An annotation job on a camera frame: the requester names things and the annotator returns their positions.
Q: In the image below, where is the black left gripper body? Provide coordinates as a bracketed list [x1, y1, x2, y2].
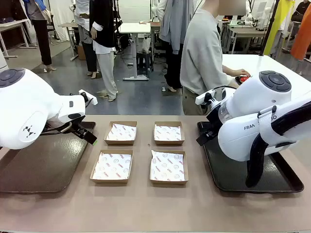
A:
[69, 120, 88, 137]

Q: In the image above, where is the white side table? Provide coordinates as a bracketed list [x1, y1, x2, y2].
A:
[222, 53, 311, 107]

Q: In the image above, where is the person in beige sweater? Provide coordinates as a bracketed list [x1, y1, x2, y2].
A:
[179, 9, 243, 116]

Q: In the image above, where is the white plastic bag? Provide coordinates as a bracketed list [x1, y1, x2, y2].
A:
[141, 36, 152, 53]

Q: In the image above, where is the white standing desk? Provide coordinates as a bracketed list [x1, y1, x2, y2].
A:
[119, 22, 152, 81]

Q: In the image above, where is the yellow hanging garment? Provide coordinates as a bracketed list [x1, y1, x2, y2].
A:
[264, 0, 296, 56]

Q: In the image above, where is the person right forearm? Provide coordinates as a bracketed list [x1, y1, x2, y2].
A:
[222, 65, 237, 76]

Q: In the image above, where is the person right hand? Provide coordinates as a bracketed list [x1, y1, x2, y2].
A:
[233, 68, 251, 78]

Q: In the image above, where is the white round pedestal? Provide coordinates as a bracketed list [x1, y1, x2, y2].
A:
[0, 48, 9, 71]

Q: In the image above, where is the black plastic tray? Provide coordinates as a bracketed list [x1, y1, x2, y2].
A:
[196, 120, 305, 194]

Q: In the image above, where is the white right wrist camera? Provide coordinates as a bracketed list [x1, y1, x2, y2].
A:
[195, 89, 216, 105]

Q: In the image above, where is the background person in black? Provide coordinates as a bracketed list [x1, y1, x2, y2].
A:
[291, 0, 311, 23]

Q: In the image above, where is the kraft paper food box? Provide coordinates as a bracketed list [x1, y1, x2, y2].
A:
[89, 149, 134, 184]
[104, 120, 138, 146]
[149, 150, 189, 185]
[154, 121, 185, 146]

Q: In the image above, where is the red emergency stop button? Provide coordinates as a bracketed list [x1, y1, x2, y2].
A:
[234, 75, 251, 84]

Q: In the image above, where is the brown plastic tray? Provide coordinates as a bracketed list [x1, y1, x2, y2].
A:
[0, 121, 97, 194]

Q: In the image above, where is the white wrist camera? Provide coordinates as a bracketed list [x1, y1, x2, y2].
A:
[78, 89, 98, 105]
[195, 89, 216, 105]

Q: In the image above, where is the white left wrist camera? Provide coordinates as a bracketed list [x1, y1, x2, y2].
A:
[78, 89, 98, 105]

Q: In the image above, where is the wooden top table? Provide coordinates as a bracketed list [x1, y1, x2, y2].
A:
[57, 22, 78, 61]

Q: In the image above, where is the orange hanging garment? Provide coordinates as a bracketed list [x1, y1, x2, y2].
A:
[291, 14, 311, 61]

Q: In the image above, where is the grey workshop table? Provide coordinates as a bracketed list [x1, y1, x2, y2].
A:
[227, 23, 270, 54]

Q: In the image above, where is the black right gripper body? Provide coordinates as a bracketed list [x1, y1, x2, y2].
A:
[205, 106, 224, 137]

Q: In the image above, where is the black stool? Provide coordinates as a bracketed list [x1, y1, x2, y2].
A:
[136, 50, 154, 75]

